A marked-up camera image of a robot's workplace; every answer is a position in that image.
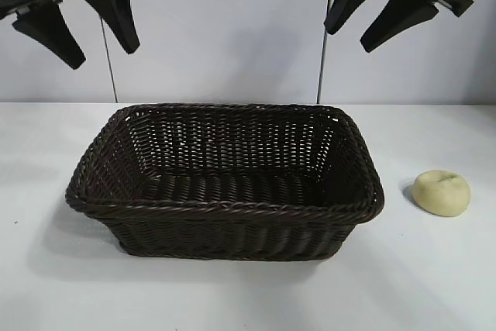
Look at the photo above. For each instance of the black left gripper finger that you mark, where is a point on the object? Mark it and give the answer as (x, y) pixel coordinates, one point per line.
(50, 32)
(116, 9)

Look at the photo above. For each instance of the dark brown woven basket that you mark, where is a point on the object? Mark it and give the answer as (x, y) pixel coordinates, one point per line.
(232, 222)

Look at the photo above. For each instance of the pale yellow egg yolk pastry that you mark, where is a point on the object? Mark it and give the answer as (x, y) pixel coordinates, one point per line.
(441, 193)

